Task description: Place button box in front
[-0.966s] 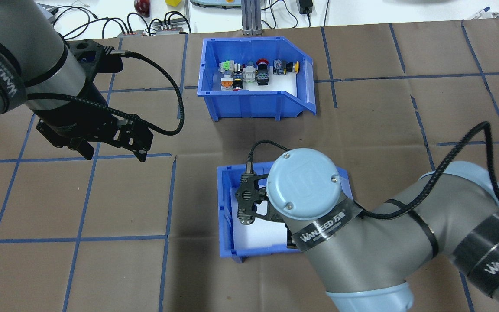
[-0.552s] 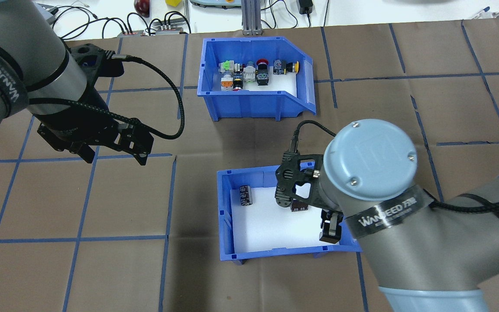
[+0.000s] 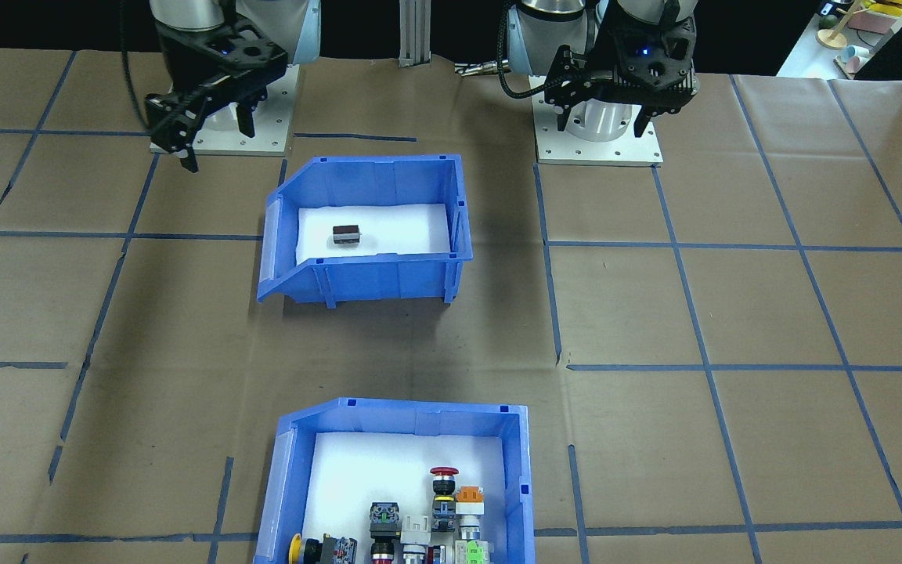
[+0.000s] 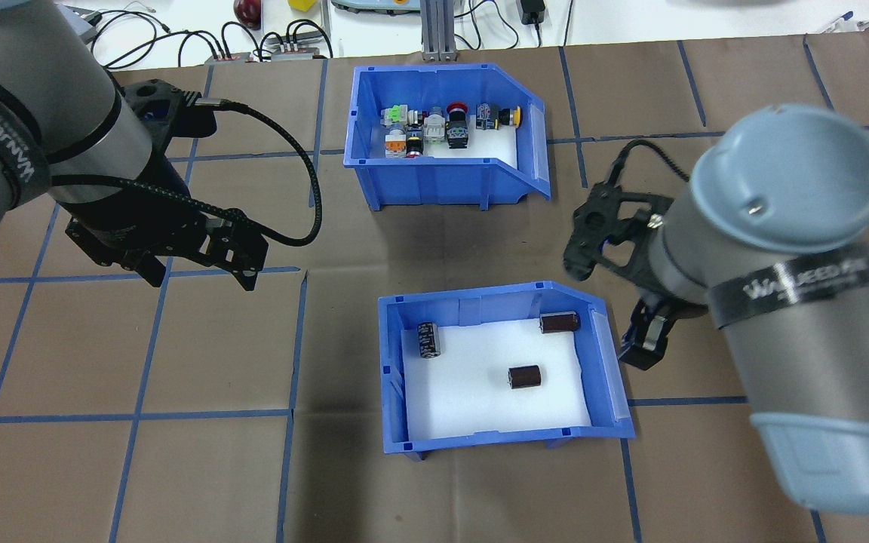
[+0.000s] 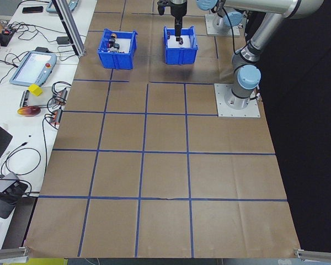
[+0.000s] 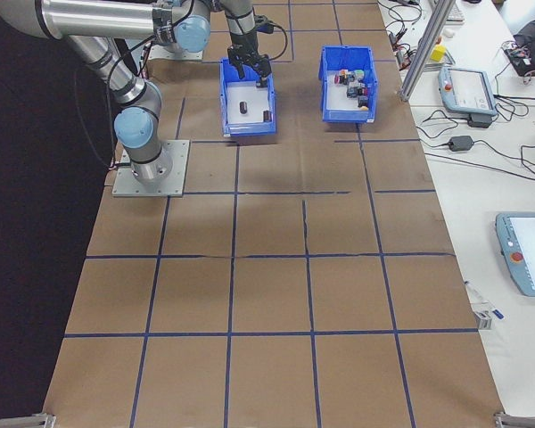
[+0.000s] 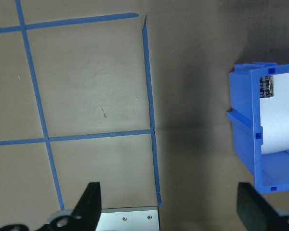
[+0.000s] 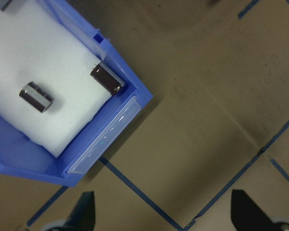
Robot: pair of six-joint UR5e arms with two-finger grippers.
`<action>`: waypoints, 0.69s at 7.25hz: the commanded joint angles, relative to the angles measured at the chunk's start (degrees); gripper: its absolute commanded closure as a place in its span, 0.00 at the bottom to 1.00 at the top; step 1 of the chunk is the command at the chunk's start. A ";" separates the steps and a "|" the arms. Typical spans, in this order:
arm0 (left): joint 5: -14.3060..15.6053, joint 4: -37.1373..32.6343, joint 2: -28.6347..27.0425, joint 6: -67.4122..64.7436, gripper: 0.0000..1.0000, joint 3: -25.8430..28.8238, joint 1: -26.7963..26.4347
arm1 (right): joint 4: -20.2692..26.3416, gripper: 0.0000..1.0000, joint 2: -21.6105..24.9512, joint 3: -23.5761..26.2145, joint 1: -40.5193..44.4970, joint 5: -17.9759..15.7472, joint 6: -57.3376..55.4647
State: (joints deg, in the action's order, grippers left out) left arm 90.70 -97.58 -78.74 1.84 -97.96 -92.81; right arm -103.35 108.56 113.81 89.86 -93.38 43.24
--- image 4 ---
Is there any grey box device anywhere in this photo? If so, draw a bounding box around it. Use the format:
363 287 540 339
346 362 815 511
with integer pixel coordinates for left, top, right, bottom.
57 4 101 44

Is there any grey teach pendant with screen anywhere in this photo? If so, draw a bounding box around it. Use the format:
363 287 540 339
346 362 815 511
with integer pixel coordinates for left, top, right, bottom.
331 0 424 16

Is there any black cylindrical capacitor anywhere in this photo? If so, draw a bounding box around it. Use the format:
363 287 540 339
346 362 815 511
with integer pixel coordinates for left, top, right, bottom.
416 322 441 360

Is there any small silver metal bracket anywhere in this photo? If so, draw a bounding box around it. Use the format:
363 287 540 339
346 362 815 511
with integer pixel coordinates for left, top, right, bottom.
819 11 869 35

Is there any aluminium extrusion post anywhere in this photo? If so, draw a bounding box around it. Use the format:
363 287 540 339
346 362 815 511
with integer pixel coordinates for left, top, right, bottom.
421 0 459 63

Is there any blue capacitor parts bin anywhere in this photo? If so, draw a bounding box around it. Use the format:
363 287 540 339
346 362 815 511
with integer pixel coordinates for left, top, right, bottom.
378 281 637 459

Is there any red mushroom emergency button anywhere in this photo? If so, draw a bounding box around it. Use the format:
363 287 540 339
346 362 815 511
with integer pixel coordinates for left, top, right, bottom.
446 101 472 150

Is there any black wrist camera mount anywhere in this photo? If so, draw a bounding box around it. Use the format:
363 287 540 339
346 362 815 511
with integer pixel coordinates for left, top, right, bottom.
124 78 218 144
561 179 678 281

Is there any yellow push button black body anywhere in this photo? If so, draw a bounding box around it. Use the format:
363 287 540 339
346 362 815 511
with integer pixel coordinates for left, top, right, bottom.
477 103 524 131

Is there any blue button parts bin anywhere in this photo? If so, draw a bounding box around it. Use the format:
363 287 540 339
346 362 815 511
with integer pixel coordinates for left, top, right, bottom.
343 63 553 212

